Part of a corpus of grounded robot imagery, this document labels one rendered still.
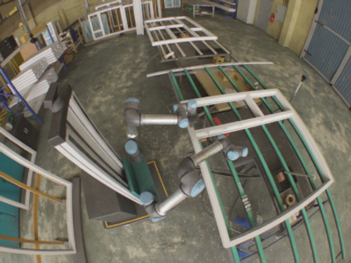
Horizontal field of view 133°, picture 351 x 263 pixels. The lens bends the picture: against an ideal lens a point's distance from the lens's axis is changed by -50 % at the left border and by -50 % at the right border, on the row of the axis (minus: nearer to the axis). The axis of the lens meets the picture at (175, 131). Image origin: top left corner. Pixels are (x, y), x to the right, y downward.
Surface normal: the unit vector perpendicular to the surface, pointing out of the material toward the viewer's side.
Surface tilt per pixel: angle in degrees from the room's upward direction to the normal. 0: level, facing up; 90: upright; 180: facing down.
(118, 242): 0
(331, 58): 90
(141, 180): 0
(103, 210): 0
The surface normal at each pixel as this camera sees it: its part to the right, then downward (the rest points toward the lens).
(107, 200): -0.04, -0.57
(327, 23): -0.97, 0.21
